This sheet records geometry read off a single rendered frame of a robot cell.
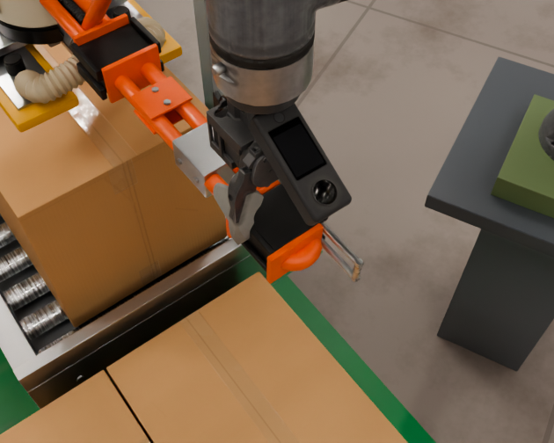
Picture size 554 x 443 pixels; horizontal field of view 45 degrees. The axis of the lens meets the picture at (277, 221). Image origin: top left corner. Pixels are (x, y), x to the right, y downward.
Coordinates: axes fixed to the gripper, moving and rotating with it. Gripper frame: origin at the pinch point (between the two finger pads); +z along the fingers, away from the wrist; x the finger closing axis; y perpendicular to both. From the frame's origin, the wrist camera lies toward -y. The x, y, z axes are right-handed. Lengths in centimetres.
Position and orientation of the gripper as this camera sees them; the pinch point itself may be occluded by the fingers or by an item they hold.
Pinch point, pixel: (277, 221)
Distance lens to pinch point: 76.6
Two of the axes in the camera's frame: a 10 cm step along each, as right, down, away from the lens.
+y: -6.0, -6.4, 4.7
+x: -8.0, 4.9, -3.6
